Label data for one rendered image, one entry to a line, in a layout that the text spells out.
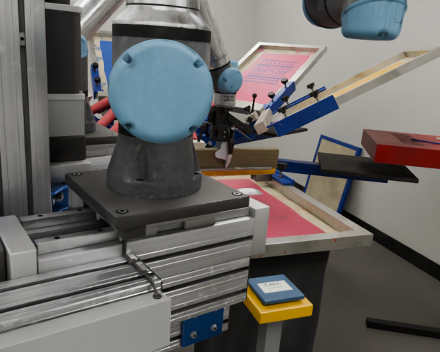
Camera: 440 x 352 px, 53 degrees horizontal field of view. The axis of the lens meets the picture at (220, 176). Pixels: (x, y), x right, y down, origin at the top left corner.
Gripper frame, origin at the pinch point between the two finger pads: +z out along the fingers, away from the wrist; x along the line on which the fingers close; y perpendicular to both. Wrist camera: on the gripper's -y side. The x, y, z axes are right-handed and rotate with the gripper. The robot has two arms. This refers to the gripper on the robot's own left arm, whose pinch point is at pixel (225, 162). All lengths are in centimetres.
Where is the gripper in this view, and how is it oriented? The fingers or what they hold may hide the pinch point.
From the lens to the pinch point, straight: 158.3
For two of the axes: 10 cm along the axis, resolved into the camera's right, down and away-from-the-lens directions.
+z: -0.7, 9.6, 2.7
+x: 3.5, 2.8, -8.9
